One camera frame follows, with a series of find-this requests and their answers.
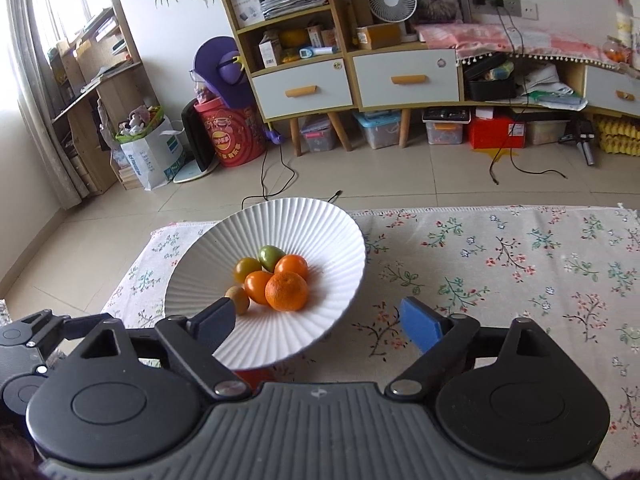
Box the white blue thermometer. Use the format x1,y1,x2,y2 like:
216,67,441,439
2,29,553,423
295,46,337,61

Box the low clear storage box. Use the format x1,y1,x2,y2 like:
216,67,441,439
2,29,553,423
525,120,571,146

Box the black panel on white base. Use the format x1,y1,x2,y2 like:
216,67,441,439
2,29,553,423
172,99,221,184

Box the red printed bucket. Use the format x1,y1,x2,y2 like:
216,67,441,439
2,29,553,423
194,96,267,169

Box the purple plush toy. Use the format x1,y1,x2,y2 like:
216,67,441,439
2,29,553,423
189,36,249,109

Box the black case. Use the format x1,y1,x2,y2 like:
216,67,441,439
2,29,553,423
464,55,518,102

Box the long low wooden cabinet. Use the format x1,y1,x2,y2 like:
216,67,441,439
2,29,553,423
346,42,640,150

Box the white paper bag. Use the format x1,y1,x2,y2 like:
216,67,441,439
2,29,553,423
115,105,188,192

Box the white carton box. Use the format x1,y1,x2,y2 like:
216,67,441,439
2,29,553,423
230,0,266,28

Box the clear box with dark contents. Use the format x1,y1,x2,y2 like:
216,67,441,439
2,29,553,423
422,107,471,146

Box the brown longan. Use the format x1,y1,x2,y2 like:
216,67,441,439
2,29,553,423
225,286,251,316

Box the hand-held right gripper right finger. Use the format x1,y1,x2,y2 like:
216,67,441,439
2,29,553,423
384,296,560,399

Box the tall wooden shelf cabinet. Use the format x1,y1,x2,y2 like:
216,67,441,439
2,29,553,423
218,0,358,157

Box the cardboard box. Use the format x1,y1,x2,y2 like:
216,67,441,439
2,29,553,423
356,24,402,51

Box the pink cloth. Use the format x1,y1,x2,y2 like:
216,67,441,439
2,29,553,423
415,22,621,68

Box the white wall socket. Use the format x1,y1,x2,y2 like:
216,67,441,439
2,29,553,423
502,0,539,21

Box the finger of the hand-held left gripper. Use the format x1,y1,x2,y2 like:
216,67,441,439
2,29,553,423
0,310,118,361

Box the yellow round object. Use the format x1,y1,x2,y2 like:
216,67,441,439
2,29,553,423
279,29,310,53

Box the green jujube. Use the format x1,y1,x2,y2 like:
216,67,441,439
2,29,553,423
258,245,286,272

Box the pile of papers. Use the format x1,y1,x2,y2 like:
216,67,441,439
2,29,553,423
520,62,588,111

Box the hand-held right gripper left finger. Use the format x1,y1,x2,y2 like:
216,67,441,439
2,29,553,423
77,297,252,403

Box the yellow egg cartons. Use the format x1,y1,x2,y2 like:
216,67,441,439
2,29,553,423
595,115,640,156

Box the small white desk fan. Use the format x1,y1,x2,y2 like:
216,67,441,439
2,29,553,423
367,0,418,43

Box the floral tablecloth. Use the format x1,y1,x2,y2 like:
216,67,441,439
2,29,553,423
100,205,640,480

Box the large orange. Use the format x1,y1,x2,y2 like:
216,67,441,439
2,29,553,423
265,271,309,312

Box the white paper sheets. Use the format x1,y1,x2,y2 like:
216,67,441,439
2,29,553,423
615,10,640,68

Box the black floor cable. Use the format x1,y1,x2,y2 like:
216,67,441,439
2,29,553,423
241,145,346,211

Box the blue lid storage box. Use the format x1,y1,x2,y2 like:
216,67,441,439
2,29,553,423
355,110,403,150

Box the black handheld device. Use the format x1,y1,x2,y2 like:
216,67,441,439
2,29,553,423
559,119,597,167

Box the grey curtain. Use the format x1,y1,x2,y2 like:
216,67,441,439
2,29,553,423
0,0,85,211

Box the yellow-green tomato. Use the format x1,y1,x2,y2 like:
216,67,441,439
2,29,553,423
234,257,263,283

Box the red box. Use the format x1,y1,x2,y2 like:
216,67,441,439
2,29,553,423
468,115,527,150

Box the white ribbed plate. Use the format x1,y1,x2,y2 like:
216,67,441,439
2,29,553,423
164,197,368,371

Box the small orange boxes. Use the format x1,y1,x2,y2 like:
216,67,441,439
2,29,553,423
307,25,341,51

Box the glass jar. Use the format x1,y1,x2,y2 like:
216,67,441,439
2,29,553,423
602,35,632,66

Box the tall white carton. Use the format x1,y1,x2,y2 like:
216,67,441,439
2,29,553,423
258,30,281,68

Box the wooden bookshelf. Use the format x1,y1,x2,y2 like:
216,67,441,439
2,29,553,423
47,0,161,196

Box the orange tomato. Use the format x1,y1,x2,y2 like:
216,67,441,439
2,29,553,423
244,270,273,306
274,254,309,281

